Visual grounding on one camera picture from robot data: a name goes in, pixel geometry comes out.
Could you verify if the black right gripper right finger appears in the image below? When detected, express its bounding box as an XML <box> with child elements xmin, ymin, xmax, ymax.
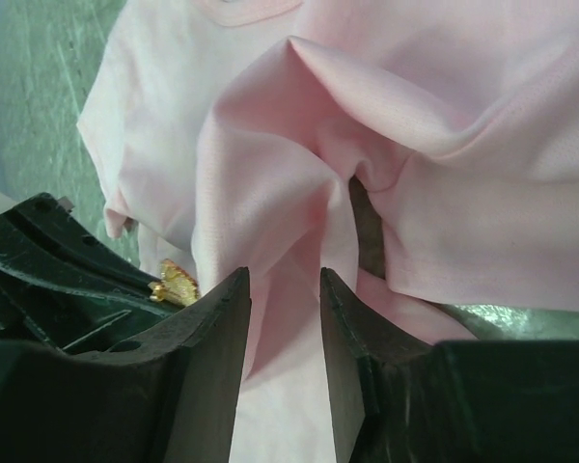
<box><xmin>320</xmin><ymin>268</ymin><xmax>579</xmax><ymax>462</ymax></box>

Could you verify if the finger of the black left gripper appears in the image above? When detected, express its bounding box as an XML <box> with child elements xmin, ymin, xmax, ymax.
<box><xmin>0</xmin><ymin>193</ymin><xmax>178</xmax><ymax>355</ymax></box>

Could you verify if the red maple leaf brooch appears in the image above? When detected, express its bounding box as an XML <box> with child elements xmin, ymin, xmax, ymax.
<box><xmin>149</xmin><ymin>259</ymin><xmax>200</xmax><ymax>308</ymax></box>

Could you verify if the pink t-shirt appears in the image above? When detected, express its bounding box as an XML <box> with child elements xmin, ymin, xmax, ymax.
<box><xmin>77</xmin><ymin>1</ymin><xmax>579</xmax><ymax>462</ymax></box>

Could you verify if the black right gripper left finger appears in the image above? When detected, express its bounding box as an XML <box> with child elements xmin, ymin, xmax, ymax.
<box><xmin>0</xmin><ymin>267</ymin><xmax>251</xmax><ymax>462</ymax></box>

